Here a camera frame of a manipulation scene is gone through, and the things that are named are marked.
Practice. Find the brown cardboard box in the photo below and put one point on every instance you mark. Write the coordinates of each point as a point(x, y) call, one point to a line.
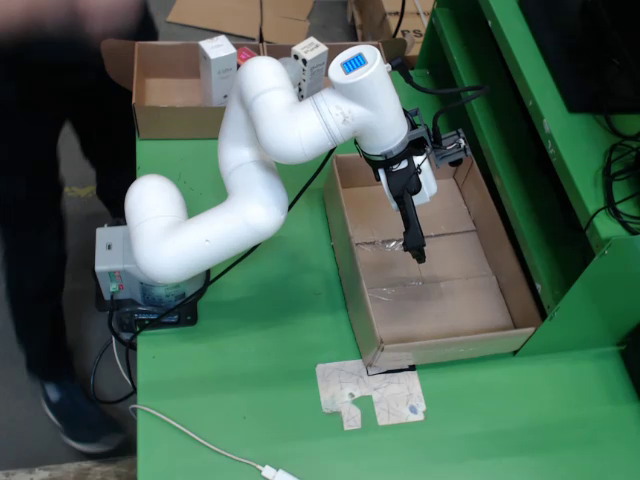
point(385, 50)
point(165, 90)

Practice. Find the tall white carton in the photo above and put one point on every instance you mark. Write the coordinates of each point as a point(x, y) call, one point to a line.
point(217, 70)

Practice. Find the black monitor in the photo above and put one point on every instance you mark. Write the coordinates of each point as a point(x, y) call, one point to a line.
point(575, 50)

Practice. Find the person in black clothes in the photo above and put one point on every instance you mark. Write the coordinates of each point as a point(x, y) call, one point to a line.
point(45, 175)

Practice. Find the grey robot base unit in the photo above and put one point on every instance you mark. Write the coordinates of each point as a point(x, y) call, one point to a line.
point(112, 265)

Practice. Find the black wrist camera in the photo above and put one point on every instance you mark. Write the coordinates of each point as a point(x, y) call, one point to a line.
point(450, 149)

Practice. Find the flat cardboard sheets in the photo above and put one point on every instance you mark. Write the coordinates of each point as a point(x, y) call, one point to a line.
point(250, 17)

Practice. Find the shallow cardboard tray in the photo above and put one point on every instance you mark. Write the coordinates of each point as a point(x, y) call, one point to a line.
point(450, 310)

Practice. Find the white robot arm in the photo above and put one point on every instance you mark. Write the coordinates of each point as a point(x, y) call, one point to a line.
point(260, 150)

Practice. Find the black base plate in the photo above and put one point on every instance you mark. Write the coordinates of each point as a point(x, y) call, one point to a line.
point(180, 317)

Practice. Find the printed cardboard box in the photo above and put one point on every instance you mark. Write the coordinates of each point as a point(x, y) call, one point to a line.
point(375, 20)

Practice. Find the dark red box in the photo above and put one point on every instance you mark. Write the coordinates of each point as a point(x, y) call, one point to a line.
point(245, 55)

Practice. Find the white scribbled paper sticker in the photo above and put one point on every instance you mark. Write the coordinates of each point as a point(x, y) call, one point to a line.
point(390, 395)

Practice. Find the cow print carton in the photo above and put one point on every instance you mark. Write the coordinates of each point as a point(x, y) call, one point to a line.
point(310, 67)

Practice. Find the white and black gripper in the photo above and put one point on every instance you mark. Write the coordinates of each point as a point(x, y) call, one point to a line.
point(407, 180)

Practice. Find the translucent bottle with blue label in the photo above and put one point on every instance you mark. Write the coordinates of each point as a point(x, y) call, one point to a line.
point(290, 70)

